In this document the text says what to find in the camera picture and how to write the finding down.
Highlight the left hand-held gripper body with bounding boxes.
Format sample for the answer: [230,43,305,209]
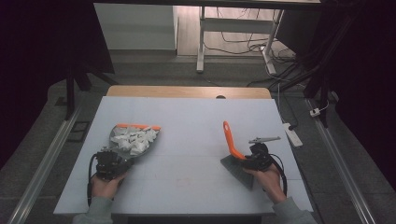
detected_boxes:
[94,148,132,181]

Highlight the wooden desk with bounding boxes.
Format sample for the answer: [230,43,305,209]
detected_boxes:
[106,85,273,100]

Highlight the pile of white paper scraps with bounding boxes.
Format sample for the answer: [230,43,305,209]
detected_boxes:
[110,125,160,156]

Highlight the white cabinet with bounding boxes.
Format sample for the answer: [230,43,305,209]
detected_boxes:
[93,3,179,51]

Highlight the white power strip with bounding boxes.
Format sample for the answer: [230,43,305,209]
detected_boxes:
[282,122,304,148]

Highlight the right hand-held gripper black cable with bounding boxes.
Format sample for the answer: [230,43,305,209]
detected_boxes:
[268,153,289,197]

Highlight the black floor plate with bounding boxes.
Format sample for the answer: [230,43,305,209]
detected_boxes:
[66,120,92,144]

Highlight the white desk frame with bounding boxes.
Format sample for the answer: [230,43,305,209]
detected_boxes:
[195,6,285,76]

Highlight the person's left hand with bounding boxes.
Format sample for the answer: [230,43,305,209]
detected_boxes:
[91,172,128,201]

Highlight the black tripod stand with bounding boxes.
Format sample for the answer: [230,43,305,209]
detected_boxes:
[64,60,120,121]

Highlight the black curtain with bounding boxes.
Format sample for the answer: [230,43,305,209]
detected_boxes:
[317,0,396,194]
[0,0,117,169]

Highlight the black metal stand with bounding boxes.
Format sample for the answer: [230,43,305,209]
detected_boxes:
[303,59,335,129]

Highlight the black power strip cable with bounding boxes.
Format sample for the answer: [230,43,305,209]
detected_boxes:
[277,81,300,131]

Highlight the tangle of black floor cables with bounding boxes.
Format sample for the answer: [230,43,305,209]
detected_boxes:
[204,7,298,89]

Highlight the grey dustpan with orange rim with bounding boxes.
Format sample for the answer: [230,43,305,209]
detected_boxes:
[108,123,163,162]

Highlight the orange-handled brush with grey bristles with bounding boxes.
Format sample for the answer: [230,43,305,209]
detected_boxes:
[219,120,255,191]

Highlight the hand-held gripper black cable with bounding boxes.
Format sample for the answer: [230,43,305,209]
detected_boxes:
[86,153,100,207]
[268,153,289,197]

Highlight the left hand-held gripper black cable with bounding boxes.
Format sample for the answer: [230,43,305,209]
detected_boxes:
[86,153,100,207]

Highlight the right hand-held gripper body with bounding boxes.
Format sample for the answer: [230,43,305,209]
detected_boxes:
[246,135,282,173]

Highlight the person's right hand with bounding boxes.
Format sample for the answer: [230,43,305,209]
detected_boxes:
[243,163,288,204]

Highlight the aluminium rail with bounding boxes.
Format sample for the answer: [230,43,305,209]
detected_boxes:
[6,90,92,224]
[304,97,378,224]

